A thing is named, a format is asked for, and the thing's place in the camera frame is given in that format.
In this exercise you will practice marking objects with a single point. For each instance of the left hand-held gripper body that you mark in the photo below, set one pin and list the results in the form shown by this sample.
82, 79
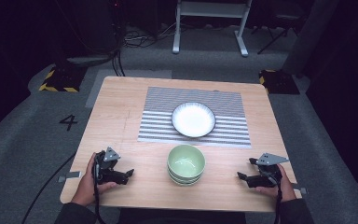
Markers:
111, 154

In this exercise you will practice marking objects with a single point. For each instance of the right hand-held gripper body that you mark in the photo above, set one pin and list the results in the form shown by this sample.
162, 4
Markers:
268, 174

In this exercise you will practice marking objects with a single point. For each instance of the person's right hand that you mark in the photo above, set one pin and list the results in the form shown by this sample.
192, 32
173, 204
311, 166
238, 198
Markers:
284, 186

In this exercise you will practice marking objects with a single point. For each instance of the person's left hand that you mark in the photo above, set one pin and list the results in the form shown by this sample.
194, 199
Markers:
85, 186

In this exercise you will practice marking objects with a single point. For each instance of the striped grey placemat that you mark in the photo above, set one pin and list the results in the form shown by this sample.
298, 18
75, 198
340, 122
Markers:
158, 124

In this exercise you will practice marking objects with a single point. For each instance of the green ceramic bowl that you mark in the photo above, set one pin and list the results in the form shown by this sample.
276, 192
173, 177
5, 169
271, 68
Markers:
185, 160
185, 181
185, 184

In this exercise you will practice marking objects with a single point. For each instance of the white plate with dark rim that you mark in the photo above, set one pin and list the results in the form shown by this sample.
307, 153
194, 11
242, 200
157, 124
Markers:
193, 119

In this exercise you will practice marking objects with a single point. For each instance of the black yellow striped stand base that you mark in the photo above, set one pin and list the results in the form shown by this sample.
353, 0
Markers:
279, 82
62, 79

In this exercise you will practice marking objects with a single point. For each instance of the black tripod stand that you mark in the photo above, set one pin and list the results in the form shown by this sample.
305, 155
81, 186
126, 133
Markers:
276, 35

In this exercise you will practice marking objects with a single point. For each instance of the black equipment cabinet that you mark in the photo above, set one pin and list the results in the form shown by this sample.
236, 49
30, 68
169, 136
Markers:
90, 25

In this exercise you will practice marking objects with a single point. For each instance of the grey curtain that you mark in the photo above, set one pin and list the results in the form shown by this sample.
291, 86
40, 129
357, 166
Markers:
310, 34

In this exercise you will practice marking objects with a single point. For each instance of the grey table edge bracket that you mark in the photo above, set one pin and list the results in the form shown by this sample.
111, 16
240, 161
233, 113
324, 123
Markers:
70, 175
301, 190

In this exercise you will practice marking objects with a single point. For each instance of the white metal table frame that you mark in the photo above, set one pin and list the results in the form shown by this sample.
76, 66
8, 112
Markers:
211, 9

